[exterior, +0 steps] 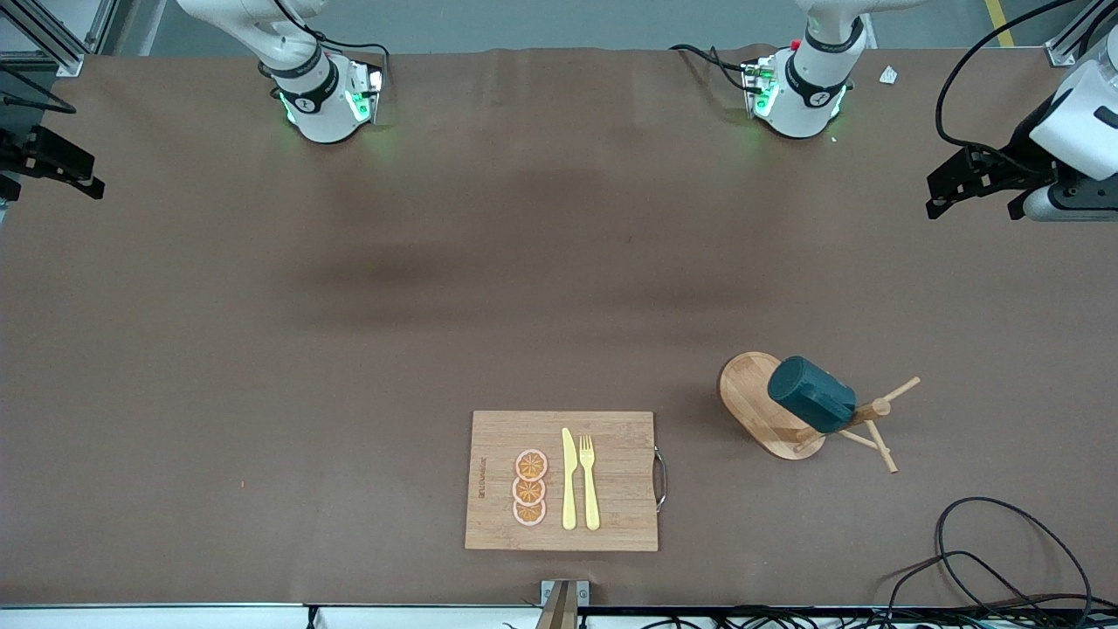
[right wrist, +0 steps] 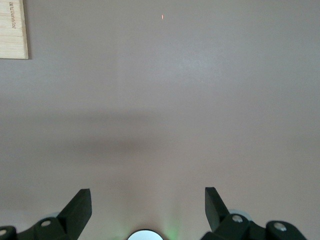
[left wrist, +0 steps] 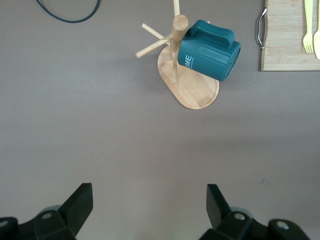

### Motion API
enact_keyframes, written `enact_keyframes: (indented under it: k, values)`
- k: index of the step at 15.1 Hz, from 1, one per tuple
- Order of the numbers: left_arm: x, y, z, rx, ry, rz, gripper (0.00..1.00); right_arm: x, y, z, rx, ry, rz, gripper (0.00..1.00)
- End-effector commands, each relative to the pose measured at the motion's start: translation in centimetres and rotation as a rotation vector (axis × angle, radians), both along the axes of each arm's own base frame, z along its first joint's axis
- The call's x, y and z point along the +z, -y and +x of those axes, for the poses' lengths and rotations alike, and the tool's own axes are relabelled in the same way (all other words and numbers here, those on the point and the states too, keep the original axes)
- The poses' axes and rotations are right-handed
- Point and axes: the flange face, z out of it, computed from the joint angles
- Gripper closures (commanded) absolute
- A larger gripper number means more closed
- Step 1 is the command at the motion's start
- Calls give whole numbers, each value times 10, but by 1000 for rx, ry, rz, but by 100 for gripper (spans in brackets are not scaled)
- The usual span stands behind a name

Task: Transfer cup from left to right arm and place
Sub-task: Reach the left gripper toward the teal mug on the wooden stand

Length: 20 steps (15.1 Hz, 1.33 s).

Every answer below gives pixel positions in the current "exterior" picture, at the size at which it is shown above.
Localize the dark green cup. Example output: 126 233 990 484
767 356 858 435

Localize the wooden mug tree stand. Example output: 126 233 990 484
719 351 922 474

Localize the brown table cover sheet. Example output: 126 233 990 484
0 44 1118 609

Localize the bamboo cutting board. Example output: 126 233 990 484
464 410 669 553

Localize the yellow plastic fork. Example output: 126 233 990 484
578 435 602 531

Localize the yellow plastic knife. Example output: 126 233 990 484
561 427 579 531

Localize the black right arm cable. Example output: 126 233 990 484
0 66 78 115

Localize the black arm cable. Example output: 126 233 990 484
0 66 78 115
935 0 1103 156

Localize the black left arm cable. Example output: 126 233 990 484
935 0 1103 156

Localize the black left base cable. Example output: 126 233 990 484
670 43 754 93

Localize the black base cable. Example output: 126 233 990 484
310 29 391 88
670 43 754 93

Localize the black right base cable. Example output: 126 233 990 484
310 29 391 88

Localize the looped black cable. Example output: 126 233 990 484
887 496 1094 629

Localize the white table edge rail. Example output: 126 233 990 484
0 603 542 629

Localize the black cable bundle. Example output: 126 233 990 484
576 603 1118 629

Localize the metal table edge bracket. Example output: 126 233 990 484
535 579 590 629

